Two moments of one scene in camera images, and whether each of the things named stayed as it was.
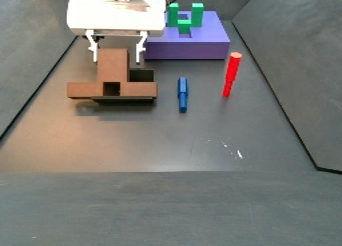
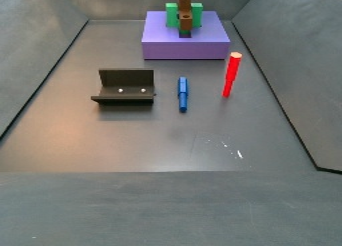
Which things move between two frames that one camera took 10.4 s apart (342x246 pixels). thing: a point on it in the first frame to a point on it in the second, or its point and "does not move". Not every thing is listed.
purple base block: x=207 y=42 does not move
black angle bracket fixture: x=110 y=88 does not move
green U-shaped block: x=184 y=24 does not move
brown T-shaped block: x=112 y=71 to x=184 y=11
